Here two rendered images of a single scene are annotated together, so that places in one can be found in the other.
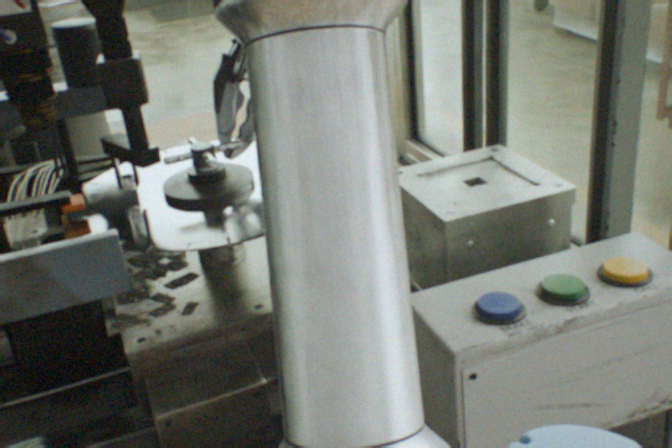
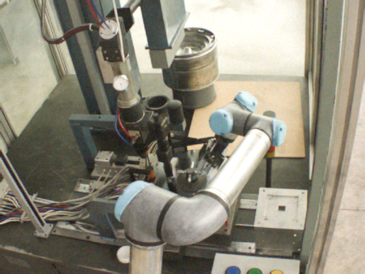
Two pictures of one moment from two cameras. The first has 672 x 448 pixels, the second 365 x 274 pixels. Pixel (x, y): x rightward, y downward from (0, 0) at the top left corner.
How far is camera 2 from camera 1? 0.87 m
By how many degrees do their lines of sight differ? 35
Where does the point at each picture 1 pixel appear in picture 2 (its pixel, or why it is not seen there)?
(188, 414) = not seen: hidden behind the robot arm
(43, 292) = not seen: hidden behind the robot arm
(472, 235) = (264, 231)
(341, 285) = not seen: outside the picture
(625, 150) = (308, 235)
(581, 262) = (271, 265)
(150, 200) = (173, 179)
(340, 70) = (141, 256)
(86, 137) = (201, 96)
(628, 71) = (309, 218)
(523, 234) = (283, 235)
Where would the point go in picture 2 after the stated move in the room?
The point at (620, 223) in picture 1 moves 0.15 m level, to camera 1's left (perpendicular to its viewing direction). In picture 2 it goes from (306, 250) to (265, 236)
